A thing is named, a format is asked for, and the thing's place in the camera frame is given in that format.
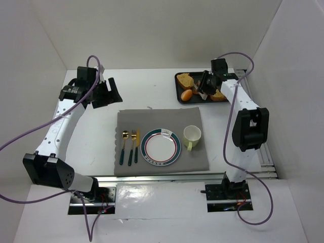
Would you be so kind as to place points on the aluminium front rail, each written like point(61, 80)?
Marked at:
point(161, 178)

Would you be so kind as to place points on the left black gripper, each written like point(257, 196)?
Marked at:
point(105, 91)

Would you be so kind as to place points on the gold spoon green handle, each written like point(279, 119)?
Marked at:
point(125, 136)

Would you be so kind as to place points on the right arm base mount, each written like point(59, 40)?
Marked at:
point(222, 197)

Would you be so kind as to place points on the black baking tray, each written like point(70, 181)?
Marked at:
point(194, 99)

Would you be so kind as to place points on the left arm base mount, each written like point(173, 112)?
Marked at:
point(104, 203)

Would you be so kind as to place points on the gold fork green handle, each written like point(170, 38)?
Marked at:
point(133, 139)

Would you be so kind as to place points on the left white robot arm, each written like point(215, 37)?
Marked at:
point(47, 165)

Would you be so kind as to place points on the metal tongs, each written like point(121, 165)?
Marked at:
point(203, 95)

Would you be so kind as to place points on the light green mug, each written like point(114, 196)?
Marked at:
point(191, 136)

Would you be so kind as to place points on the gold knife green handle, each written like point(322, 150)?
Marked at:
point(137, 145)

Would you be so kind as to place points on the large bread slice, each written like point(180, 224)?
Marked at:
point(185, 80)

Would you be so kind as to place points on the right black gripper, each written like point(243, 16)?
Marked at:
point(204, 82)

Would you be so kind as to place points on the white plate green red rim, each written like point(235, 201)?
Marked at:
point(160, 147)

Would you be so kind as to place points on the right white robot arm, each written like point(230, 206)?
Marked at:
point(248, 122)

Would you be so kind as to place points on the small round bun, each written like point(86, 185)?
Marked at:
point(186, 95)

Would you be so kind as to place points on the bread slice front right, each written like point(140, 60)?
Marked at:
point(218, 97)

